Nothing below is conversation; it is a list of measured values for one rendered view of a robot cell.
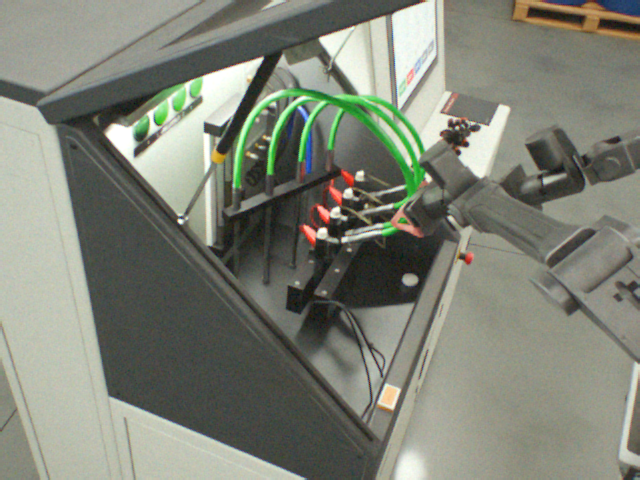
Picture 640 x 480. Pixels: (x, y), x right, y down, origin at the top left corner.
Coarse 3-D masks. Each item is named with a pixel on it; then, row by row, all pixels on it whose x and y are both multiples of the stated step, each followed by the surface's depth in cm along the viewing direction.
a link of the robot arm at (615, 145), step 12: (636, 132) 114; (600, 144) 117; (612, 144) 117; (624, 144) 112; (636, 144) 112; (588, 156) 117; (600, 156) 114; (624, 156) 113; (636, 156) 112; (624, 168) 113; (636, 168) 113; (612, 180) 115
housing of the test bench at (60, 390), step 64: (0, 0) 116; (64, 0) 119; (128, 0) 122; (192, 0) 125; (0, 64) 99; (64, 64) 101; (0, 128) 103; (0, 192) 112; (64, 192) 106; (0, 256) 123; (64, 256) 116; (0, 320) 138; (64, 320) 128; (64, 384) 143; (64, 448) 162
